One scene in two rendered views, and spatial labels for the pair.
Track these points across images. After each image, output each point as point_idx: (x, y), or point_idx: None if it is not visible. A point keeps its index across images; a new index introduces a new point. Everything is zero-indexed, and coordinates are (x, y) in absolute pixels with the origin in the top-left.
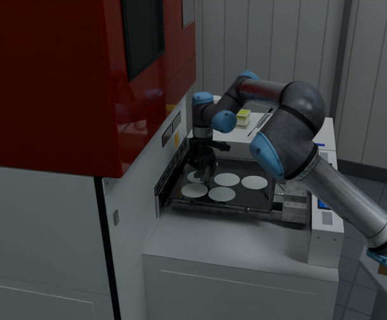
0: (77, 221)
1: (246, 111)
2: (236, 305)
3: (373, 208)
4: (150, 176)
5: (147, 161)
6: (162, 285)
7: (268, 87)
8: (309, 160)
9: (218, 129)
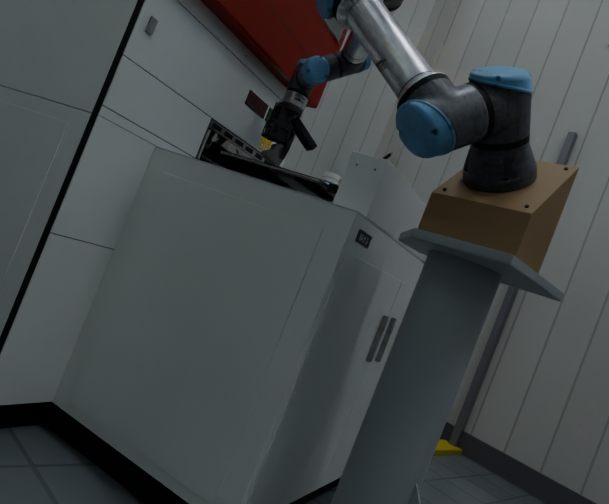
0: (114, 10)
1: None
2: (221, 236)
3: (419, 55)
4: (214, 94)
5: (218, 69)
6: (154, 194)
7: None
8: None
9: (305, 69)
